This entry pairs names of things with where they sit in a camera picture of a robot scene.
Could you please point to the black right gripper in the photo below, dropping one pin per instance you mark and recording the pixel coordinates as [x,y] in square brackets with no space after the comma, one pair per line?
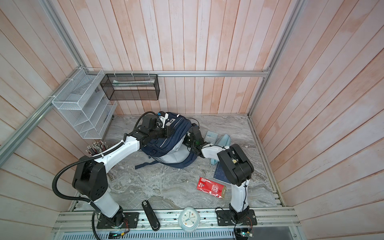
[186,135]

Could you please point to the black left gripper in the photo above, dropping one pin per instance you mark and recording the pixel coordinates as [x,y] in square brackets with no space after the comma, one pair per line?
[167,134]

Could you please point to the navy blue student backpack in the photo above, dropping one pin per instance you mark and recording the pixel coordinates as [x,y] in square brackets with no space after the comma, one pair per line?
[170,151]

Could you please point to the navy blue notebook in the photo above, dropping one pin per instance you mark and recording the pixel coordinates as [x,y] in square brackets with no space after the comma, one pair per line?
[220,174]

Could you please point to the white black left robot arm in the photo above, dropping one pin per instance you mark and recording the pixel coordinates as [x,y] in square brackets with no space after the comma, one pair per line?
[90,178]

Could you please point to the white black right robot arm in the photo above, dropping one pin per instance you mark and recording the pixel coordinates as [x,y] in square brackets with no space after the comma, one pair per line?
[236,165]

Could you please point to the grey calculator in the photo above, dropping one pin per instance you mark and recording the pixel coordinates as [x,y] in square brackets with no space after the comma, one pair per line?
[211,137]

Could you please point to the light blue pencil pouch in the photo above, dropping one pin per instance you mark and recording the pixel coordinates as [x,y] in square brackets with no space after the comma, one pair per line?
[223,141]

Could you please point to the bundle of pencils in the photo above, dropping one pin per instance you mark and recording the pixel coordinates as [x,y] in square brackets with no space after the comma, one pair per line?
[96,148]

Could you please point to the white round clock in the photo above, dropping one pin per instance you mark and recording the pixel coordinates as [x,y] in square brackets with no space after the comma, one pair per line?
[189,219]

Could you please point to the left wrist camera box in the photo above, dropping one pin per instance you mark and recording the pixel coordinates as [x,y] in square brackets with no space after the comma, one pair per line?
[162,118]

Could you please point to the black wire mesh basket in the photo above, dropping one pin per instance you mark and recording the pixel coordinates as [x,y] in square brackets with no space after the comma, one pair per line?
[128,87]

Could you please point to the aluminium frame rail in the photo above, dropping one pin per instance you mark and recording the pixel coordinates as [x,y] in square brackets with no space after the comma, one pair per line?
[165,74]

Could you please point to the white wire mesh shelf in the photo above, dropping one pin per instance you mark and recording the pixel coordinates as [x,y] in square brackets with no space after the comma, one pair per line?
[85,105]

